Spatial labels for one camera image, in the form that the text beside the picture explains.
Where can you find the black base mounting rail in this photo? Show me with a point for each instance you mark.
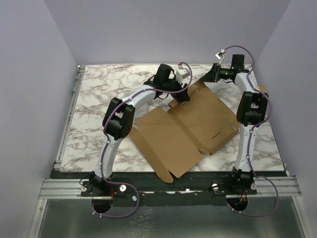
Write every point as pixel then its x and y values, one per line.
pixel 193 188

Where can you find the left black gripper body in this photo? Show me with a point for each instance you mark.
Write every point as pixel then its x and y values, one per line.
pixel 177 95

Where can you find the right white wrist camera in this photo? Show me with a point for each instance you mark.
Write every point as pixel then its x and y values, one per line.
pixel 220 56

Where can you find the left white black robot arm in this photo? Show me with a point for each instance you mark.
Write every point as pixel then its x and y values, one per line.
pixel 118 120

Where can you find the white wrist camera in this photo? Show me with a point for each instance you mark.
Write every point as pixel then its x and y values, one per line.
pixel 181 73
pixel 220 56

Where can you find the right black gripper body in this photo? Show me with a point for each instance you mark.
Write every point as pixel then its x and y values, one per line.
pixel 214 74

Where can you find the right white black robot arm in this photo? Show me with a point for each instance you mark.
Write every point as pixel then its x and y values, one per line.
pixel 250 114

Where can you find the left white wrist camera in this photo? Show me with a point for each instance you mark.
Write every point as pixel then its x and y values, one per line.
pixel 181 73

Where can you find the brown cardboard box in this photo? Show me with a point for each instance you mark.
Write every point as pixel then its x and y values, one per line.
pixel 174 141

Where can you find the aluminium extrusion frame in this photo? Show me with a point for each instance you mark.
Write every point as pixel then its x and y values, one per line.
pixel 42 202

